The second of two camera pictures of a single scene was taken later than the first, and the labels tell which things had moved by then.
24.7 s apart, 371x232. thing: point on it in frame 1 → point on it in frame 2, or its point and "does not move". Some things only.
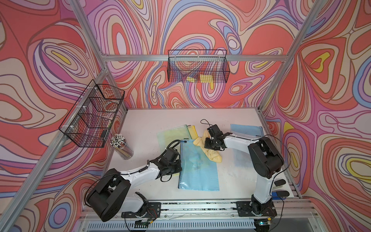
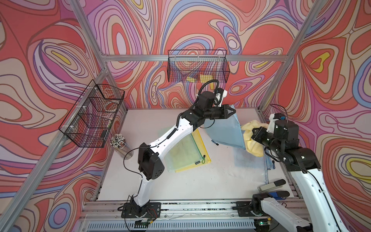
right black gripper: (207, 145) → (256, 135)
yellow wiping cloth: (212, 154) → (252, 146)
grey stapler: (282, 194) does not move
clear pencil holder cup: (119, 142) does not move
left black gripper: (179, 168) → (222, 111)
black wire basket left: (89, 123) does not move
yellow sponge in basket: (204, 78) does not move
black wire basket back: (207, 66) does not move
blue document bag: (199, 171) → (228, 130)
